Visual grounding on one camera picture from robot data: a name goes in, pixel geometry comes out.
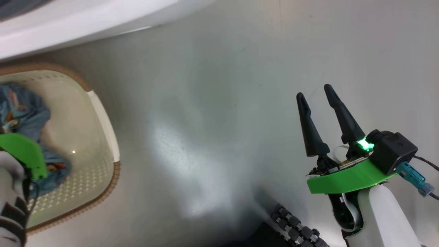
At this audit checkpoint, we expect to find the white front-load washing machine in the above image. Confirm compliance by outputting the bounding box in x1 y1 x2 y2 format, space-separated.
0 0 215 62

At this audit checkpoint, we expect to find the black cable with teal plug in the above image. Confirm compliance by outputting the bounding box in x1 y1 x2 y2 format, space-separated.
397 155 439 201

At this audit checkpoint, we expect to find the cream perforated laundry basket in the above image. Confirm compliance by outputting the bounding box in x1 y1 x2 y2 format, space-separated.
0 63 121 236

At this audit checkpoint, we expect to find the black roller base wheel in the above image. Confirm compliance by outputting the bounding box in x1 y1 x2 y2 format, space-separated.
271 203 330 247

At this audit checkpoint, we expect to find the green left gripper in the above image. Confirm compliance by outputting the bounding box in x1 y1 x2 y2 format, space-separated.
0 133 48 181

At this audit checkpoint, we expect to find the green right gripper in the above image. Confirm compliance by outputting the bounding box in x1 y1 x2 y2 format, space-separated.
296 84 399 237

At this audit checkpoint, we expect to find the blue patterned garment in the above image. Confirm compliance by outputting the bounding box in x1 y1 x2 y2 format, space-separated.
0 84 72 198

